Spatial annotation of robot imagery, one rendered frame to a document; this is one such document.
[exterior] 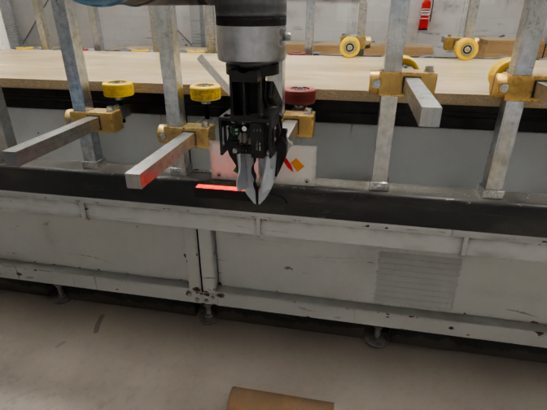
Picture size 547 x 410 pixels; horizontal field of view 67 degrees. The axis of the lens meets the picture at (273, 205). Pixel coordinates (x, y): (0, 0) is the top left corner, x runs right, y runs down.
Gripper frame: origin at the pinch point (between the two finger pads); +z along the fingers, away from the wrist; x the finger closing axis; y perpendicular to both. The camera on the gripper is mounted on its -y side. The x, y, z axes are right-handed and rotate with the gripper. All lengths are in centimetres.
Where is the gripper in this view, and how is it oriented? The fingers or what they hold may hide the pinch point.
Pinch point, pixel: (258, 194)
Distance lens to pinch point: 65.6
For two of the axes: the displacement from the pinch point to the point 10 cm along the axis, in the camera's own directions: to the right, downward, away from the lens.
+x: 9.8, 0.8, -1.7
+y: -1.9, 4.3, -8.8
